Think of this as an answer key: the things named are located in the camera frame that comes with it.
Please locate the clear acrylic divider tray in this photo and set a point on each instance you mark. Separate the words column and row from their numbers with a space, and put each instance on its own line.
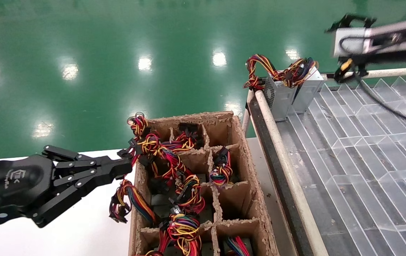
column 366, row 160

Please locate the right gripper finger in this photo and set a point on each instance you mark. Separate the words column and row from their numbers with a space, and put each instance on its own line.
column 341, row 73
column 347, row 18

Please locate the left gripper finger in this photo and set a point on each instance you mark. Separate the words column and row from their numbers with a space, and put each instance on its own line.
column 117, row 163
column 117, row 173

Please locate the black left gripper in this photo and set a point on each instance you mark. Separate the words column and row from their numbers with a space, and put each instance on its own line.
column 10, row 185

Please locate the cream vertical rack pipe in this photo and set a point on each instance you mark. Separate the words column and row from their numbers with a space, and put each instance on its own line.
column 247, row 117

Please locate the long cream rack rail pipe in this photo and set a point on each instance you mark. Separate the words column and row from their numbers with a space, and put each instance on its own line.
column 284, row 167

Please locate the dark grey rack shelf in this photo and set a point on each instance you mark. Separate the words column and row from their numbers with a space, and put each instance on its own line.
column 281, row 199

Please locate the cardboard box with dividers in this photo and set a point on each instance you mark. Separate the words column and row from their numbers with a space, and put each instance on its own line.
column 233, row 202

